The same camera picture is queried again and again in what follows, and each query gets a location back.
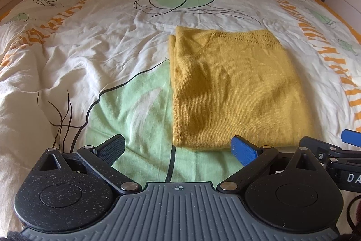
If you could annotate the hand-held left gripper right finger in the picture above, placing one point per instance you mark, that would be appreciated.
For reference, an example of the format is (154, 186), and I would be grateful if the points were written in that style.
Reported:
(244, 149)

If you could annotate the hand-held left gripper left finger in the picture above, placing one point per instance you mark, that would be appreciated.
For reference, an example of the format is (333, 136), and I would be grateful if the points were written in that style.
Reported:
(111, 148)

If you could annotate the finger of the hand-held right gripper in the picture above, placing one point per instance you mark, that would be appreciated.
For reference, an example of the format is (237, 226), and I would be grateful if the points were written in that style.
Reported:
(350, 136)
(316, 143)

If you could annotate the yellow knitted sweater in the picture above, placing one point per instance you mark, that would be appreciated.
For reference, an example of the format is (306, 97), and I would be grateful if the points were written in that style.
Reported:
(237, 88)

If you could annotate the white leaf print duvet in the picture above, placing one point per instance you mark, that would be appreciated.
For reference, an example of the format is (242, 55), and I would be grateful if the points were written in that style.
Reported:
(84, 60)

